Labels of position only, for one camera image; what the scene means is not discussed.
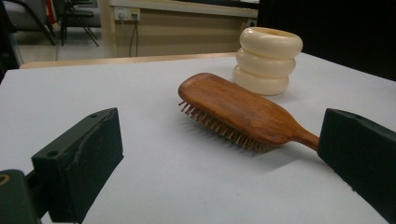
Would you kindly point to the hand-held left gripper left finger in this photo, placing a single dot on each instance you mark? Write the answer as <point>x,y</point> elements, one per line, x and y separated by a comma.
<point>84,161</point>

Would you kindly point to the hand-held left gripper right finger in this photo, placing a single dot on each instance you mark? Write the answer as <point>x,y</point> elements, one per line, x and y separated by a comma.
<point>361,155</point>

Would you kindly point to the cream ringed holder cup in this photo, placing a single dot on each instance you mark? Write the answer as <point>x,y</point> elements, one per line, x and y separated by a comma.
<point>264,65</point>

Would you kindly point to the wooden hairbrush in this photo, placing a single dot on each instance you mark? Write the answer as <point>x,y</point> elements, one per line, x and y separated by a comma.
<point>236,109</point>

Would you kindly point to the wooden table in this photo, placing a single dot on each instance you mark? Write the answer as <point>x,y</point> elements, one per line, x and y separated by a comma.
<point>93,61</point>

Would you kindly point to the white table mat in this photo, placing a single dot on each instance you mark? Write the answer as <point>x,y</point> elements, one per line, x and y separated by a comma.
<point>186,186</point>

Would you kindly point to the black chair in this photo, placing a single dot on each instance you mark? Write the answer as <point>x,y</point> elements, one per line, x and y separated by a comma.
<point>77,15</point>
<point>28,12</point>

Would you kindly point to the light wooden cabinet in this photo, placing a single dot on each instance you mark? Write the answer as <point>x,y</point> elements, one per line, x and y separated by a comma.
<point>186,34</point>

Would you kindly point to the white wall power outlet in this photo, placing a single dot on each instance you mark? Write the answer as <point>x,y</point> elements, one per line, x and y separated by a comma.
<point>126,13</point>

